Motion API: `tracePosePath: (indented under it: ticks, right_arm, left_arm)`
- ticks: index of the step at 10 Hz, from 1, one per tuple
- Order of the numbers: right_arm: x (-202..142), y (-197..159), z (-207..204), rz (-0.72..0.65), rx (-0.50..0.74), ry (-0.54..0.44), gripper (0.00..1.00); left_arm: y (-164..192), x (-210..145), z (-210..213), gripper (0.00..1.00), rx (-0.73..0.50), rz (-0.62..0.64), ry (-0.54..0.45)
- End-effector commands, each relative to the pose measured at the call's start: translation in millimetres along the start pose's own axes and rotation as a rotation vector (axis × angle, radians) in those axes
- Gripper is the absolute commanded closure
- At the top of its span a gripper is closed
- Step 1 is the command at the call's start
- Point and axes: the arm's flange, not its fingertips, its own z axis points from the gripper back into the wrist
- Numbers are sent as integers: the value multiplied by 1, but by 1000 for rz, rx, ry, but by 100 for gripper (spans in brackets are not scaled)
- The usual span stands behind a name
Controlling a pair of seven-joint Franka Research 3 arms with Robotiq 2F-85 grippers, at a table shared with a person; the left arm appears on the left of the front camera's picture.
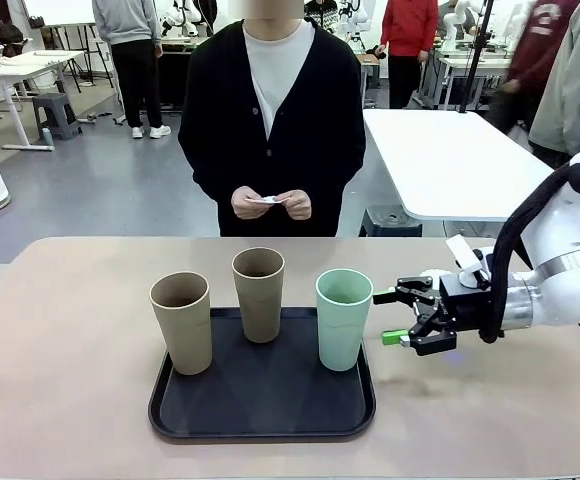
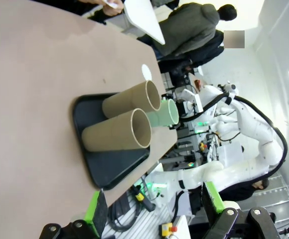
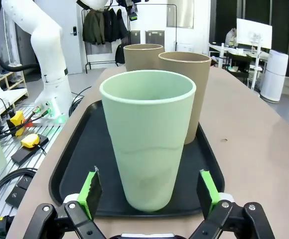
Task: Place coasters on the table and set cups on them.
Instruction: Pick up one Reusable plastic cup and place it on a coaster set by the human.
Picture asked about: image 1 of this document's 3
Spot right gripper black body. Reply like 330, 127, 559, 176
437, 273, 498, 334

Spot pale green tall cup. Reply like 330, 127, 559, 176
315, 268, 374, 372

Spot tan brown tall cup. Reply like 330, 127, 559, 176
231, 247, 286, 345
149, 271, 214, 376

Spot person's right forearm black sleeve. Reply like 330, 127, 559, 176
191, 159, 239, 206

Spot person's left forearm black sleeve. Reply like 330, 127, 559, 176
307, 159, 364, 209

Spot person's left hand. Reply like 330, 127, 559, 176
278, 189, 314, 222

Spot person's right hand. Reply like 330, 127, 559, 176
230, 185, 272, 221

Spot black plastic stool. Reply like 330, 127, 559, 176
358, 204, 424, 238

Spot grey plastic step stool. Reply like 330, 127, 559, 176
32, 92, 84, 141

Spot large white table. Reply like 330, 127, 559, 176
362, 108, 580, 236

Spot white desk with metal legs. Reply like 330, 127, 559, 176
0, 49, 87, 151

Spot black rectangular serving tray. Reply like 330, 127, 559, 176
148, 306, 377, 444

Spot person in black cardigan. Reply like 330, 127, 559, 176
177, 4, 367, 238

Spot white board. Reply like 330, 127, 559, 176
22, 0, 96, 27

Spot person grey hoodie black trousers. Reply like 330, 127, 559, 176
92, 0, 173, 140

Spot white workbench desk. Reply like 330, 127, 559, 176
419, 42, 517, 111

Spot black vertical stand pole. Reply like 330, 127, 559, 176
458, 0, 496, 115

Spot person in red sweater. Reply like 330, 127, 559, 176
379, 0, 440, 110

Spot person in maroon hoodie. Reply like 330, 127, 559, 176
484, 0, 580, 136

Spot person in patterned sweater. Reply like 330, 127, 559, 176
303, 0, 340, 32

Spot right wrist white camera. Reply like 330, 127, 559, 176
444, 235, 492, 289

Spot right arm black cable sleeve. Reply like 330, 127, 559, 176
477, 159, 580, 344

